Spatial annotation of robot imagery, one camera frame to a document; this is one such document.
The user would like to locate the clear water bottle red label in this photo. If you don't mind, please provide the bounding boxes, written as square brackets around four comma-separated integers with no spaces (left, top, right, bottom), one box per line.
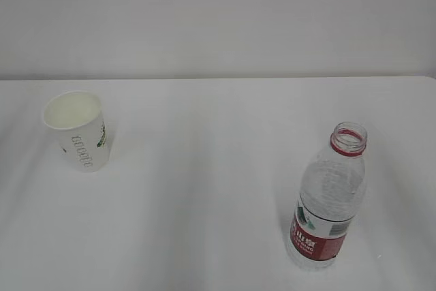
[287,122,367,271]

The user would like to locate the white paper cup green print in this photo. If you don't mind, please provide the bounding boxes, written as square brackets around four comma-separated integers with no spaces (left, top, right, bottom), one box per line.
[42,91,110,172]

